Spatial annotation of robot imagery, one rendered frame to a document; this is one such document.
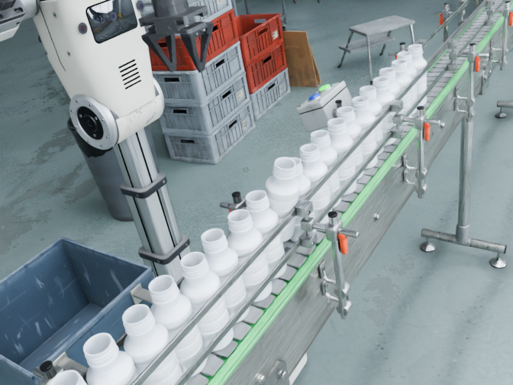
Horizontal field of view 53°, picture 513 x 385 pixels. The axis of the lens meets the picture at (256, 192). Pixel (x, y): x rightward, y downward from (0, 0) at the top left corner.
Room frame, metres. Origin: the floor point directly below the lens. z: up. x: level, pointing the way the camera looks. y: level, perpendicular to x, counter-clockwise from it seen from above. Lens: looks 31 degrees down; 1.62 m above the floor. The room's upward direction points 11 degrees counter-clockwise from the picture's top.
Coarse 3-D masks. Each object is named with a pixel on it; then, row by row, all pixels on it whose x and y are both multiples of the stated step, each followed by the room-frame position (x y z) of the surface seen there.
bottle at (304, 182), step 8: (296, 160) 0.85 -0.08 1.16; (296, 168) 0.82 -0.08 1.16; (296, 176) 0.82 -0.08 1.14; (304, 176) 0.83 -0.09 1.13; (304, 184) 0.82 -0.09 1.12; (304, 192) 0.81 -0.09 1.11; (312, 200) 0.83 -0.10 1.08; (296, 216) 0.81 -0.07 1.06; (312, 216) 0.82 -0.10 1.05; (296, 224) 0.81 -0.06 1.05; (296, 232) 0.81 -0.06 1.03; (296, 240) 0.81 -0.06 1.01
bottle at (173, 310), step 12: (168, 276) 0.58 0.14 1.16; (156, 288) 0.58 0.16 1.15; (168, 288) 0.55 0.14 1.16; (156, 300) 0.55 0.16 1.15; (168, 300) 0.55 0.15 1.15; (180, 300) 0.56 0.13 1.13; (156, 312) 0.55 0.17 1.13; (168, 312) 0.55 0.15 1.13; (180, 312) 0.55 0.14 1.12; (192, 312) 0.57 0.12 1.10; (168, 324) 0.54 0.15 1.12; (180, 324) 0.54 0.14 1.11; (192, 336) 0.55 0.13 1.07; (180, 348) 0.54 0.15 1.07; (192, 348) 0.54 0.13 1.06; (204, 348) 0.56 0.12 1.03; (180, 360) 0.54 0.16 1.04; (192, 360) 0.54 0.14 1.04
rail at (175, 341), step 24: (504, 0) 2.04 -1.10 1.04; (384, 144) 1.07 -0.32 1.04; (336, 168) 0.89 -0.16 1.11; (360, 168) 0.97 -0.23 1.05; (312, 192) 0.81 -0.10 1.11; (288, 216) 0.74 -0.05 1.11; (264, 240) 0.69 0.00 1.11; (264, 288) 0.66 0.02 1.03; (240, 312) 0.61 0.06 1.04; (216, 336) 0.57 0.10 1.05
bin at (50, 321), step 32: (64, 256) 1.08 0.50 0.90; (96, 256) 1.01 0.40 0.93; (0, 288) 0.95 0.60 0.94; (32, 288) 1.00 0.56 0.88; (64, 288) 1.05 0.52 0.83; (96, 288) 1.05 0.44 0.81; (128, 288) 0.84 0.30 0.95; (0, 320) 0.92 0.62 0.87; (32, 320) 0.97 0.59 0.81; (64, 320) 1.02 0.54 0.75; (96, 320) 0.77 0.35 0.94; (0, 352) 0.90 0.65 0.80; (32, 352) 0.94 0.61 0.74; (64, 352) 0.71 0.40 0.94; (0, 384) 0.78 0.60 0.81; (32, 384) 0.67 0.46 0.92
